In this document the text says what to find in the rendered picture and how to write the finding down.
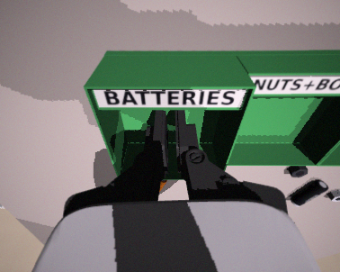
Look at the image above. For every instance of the dark green bin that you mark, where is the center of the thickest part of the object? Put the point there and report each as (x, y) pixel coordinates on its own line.
(250, 107)

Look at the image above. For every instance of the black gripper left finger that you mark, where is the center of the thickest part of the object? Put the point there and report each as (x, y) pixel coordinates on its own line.
(140, 182)

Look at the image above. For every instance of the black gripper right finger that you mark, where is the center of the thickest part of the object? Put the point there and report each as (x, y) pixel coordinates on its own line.
(205, 180)

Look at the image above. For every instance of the black aa battery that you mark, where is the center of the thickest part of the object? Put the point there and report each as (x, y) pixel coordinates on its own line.
(308, 193)

